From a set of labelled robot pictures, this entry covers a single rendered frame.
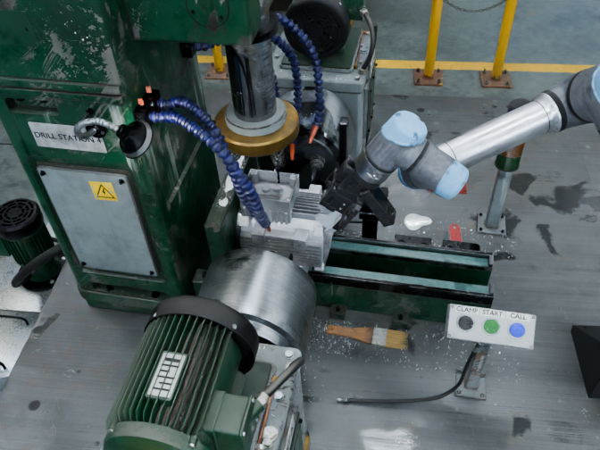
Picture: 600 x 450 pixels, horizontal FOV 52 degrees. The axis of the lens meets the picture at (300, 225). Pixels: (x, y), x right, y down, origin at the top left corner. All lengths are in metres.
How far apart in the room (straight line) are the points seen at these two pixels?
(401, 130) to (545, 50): 3.26
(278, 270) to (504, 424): 0.62
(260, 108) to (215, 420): 0.64
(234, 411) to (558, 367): 0.93
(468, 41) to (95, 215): 3.34
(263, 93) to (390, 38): 3.14
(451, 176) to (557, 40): 3.35
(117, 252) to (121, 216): 0.13
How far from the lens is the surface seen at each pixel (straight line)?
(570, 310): 1.73
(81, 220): 1.46
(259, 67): 1.21
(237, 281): 1.23
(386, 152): 1.20
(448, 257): 1.61
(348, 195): 1.30
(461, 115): 2.27
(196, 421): 0.89
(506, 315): 1.31
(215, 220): 1.38
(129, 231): 1.42
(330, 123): 1.63
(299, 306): 1.25
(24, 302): 2.37
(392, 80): 3.91
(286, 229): 1.45
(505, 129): 1.40
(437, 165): 1.21
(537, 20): 4.73
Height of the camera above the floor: 2.11
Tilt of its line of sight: 46 degrees down
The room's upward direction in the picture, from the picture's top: 3 degrees counter-clockwise
